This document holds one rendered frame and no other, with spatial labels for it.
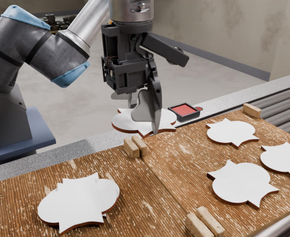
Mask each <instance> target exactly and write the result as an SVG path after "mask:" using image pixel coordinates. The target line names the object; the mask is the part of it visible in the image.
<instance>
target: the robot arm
mask: <svg viewBox="0 0 290 237"><path fill-rule="evenodd" d="M152 19H153V0H89V1H88V2H87V4H86V5H85V6H84V8H83V9H82V10H81V12H80V13H79V14H78V15H77V16H76V18H75V19H74V20H73V22H72V23H71V24H70V26H69V27H68V28H67V30H63V31H58V32H57V34H56V35H53V34H52V33H51V32H49V31H50V25H48V24H46V23H45V22H43V21H42V20H40V19H38V18H37V17H35V16H33V15H32V14H30V13H29V12H27V11H25V10H24V9H22V8H20V7H19V6H17V5H11V6H9V7H8V9H7V10H6V11H5V12H4V13H3V14H1V17H0V92H1V93H5V94H9V93H10V92H11V90H12V89H13V88H14V85H15V82H16V79H17V75H18V72H19V70H20V68H21V67H22V65H23V64H24V63H27V64H28V65H29V66H31V67H32V68H34V69H35V70H36V71H38V72H39V73H40V74H42V75H43V76H45V77H46V78H48V79H49V80H50V81H51V82H53V83H55V84H56V85H58V86H59V87H61V88H66V87H68V86H70V85H71V84H72V83H73V82H74V81H75V80H76V79H77V78H78V77H79V76H80V75H81V74H82V73H83V72H84V71H85V70H86V69H87V68H88V67H89V65H90V63H89V61H87V60H88V59H89V57H90V48H91V46H92V45H93V44H94V42H95V41H96V40H97V38H98V37H99V36H100V34H102V41H103V51H104V55H103V56H101V62H102V71H103V80H104V82H107V85H109V86H110V87H111V88H112V89H113V90H114V92H113V93H112V94H111V99H113V100H128V107H129V109H133V108H134V110H133V111H132V112H131V119H132V120H133V121H135V122H152V124H151V125H152V130H153V135H157V133H158V130H159V126H160V121H161V109H162V91H161V84H160V80H159V77H158V72H157V67H156V63H155V61H154V58H153V54H152V53H150V52H148V51H146V50H144V49H142V48H140V47H139V46H140V45H141V46H143V47H144V48H146V49H148V50H150V51H152V52H154V53H156V54H158V55H160V56H162V57H164V58H166V60H167V62H168V63H169V64H171V65H179V66H181V67H185V66H186V64H187V62H188V61H189V58H190V57H189V56H188V55H186V54H184V52H183V50H182V49H181V48H179V47H172V46H170V45H168V44H167V43H165V42H163V41H161V40H160V39H158V38H156V37H154V36H153V35H151V34H149V33H147V32H148V31H151V30H152V29H153V21H152ZM111 20H112V23H111V24H110V21H111ZM104 64H105V66H104ZM105 73H106V76H105ZM144 87H147V89H141V88H144ZM140 89H141V90H140ZM139 90H140V91H139ZM137 98H138V101H139V104H138V106H137V107H136V105H137ZM135 107H136V108H135Z"/></svg>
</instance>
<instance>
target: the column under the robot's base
mask: <svg viewBox="0 0 290 237"><path fill-rule="evenodd" d="M26 114H27V117H28V121H29V125H30V130H31V133H32V139H29V140H26V141H22V142H17V143H13V144H9V145H5V146H1V147H0V165H2V164H5V163H8V162H11V161H14V160H18V159H21V158H25V157H27V156H31V155H34V154H37V151H36V150H37V149H41V148H44V147H47V146H50V145H53V144H56V139H55V137H54V136H53V134H52V132H51V130H50V129H49V127H48V125H47V124H46V122H45V120H44V119H43V117H42V115H41V114H40V112H39V110H38V109H37V107H36V106H32V107H28V108H27V110H26Z"/></svg>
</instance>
